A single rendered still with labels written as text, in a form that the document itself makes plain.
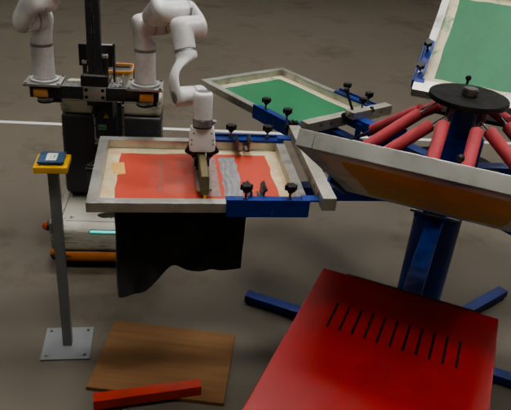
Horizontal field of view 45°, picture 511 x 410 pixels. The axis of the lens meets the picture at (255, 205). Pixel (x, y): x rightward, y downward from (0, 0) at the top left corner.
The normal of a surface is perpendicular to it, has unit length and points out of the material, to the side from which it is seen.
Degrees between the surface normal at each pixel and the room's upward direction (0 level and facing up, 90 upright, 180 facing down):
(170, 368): 0
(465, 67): 32
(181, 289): 0
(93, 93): 90
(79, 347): 0
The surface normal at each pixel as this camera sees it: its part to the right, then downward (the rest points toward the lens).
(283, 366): 0.08, -0.87
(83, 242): 0.08, 0.49
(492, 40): -0.14, -0.52
